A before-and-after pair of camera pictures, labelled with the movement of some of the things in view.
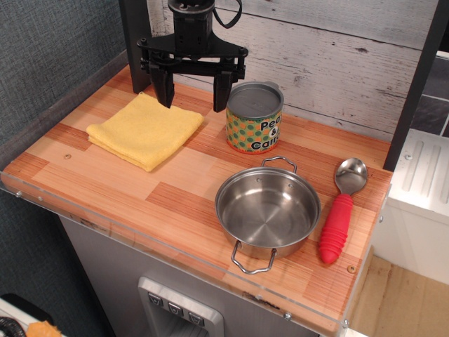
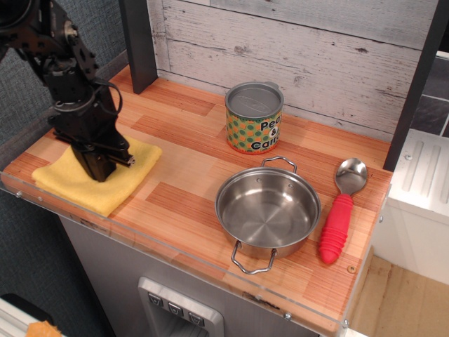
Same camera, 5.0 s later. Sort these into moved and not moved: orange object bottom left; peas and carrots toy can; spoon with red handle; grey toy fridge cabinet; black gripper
Moved: black gripper
Not moved: spoon with red handle; peas and carrots toy can; orange object bottom left; grey toy fridge cabinet
